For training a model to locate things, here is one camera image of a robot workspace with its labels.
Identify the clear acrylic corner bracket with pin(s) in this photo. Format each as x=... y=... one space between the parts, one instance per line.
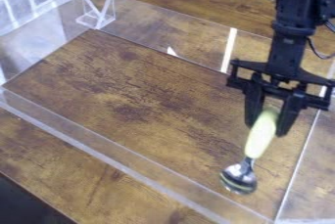
x=97 y=18

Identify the clear acrylic enclosure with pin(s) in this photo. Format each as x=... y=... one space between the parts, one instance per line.
x=120 y=122

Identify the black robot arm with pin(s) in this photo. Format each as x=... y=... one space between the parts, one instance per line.
x=298 y=19

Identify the green handled metal spoon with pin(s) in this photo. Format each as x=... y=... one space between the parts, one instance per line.
x=238 y=176

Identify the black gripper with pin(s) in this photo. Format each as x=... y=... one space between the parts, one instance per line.
x=259 y=83

